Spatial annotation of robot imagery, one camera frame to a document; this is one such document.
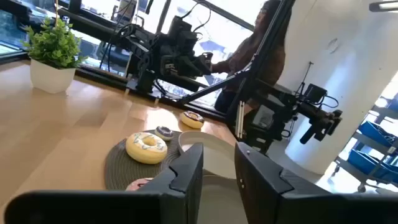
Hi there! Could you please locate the ceiling light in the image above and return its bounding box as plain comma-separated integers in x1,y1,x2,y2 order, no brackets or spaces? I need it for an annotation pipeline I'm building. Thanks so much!
369,1,398,13

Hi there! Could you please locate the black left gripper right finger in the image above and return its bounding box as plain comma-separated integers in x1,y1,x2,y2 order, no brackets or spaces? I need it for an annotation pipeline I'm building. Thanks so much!
234,141,331,224

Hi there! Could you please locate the large grey round plate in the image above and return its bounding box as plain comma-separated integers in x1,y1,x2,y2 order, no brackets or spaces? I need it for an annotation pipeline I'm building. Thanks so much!
178,130,237,180

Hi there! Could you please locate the person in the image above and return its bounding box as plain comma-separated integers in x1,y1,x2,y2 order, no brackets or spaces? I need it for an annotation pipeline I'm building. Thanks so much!
211,0,293,114

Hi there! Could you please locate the large yellow white-iced donut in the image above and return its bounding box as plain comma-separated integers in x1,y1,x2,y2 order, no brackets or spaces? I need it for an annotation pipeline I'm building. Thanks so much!
125,131,169,165

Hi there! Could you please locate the green plant in white pot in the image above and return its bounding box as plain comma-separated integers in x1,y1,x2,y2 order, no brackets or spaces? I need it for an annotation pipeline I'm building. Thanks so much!
21,17,88,95

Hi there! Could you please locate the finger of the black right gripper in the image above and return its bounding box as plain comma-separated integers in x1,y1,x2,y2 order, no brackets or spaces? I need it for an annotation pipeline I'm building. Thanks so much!
160,55,175,77
201,52,215,75

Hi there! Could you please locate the grey shelf cart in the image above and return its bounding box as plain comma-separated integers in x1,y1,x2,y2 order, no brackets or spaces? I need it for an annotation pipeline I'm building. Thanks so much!
331,93,398,194

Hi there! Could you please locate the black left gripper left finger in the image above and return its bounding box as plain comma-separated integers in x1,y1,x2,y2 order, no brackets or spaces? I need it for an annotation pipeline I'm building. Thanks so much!
136,142,205,224

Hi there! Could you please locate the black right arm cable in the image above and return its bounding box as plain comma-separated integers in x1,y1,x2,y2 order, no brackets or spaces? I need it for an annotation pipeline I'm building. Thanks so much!
98,23,133,71

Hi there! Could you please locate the black aluminium frame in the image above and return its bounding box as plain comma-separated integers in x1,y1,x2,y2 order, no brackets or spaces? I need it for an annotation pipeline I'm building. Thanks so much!
74,0,298,141

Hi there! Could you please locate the blue storage bin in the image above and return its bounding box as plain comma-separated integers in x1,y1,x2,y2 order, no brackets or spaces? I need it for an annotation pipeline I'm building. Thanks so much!
357,120,393,147
347,149,398,184

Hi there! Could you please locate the large chocolate-iced donut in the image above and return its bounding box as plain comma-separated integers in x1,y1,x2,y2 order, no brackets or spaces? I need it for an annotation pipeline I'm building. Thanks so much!
180,110,205,129

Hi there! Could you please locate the small purple-iced donut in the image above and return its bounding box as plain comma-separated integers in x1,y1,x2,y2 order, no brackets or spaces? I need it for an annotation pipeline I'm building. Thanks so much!
154,125,175,141

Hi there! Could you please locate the round dark grey placemat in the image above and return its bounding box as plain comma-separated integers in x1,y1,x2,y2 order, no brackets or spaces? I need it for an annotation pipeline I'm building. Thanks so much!
104,129,184,191

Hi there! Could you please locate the small grey round plate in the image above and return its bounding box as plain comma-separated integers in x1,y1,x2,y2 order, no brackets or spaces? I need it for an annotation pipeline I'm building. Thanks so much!
196,174,249,224

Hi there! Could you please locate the large pink-iced donut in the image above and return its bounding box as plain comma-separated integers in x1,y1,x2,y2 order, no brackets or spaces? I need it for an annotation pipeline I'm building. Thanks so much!
125,177,154,192

